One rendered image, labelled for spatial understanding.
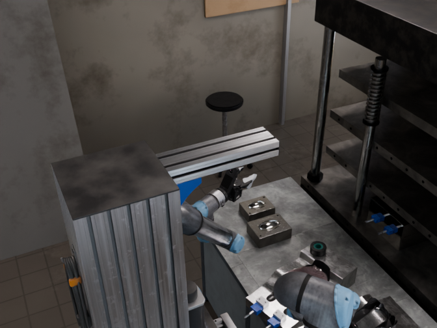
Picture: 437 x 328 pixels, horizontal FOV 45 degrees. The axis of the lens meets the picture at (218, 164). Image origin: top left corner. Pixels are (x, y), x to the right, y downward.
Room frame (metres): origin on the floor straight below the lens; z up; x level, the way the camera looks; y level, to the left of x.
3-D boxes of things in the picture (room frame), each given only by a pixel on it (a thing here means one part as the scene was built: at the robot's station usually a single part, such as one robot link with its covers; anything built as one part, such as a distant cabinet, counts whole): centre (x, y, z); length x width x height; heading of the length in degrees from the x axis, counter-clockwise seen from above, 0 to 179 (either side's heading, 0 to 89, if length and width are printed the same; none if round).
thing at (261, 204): (2.42, -0.22, 0.83); 0.17 x 0.13 x 0.06; 113
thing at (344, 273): (1.78, -0.39, 0.86); 0.50 x 0.26 x 0.11; 131
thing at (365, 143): (2.41, -0.80, 1.10); 0.05 x 0.05 x 1.30
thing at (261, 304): (1.64, -0.15, 0.86); 0.13 x 0.05 x 0.05; 131
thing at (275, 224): (2.22, -0.27, 0.84); 0.20 x 0.15 x 0.07; 113
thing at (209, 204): (1.66, 0.06, 1.43); 0.11 x 0.08 x 0.09; 140
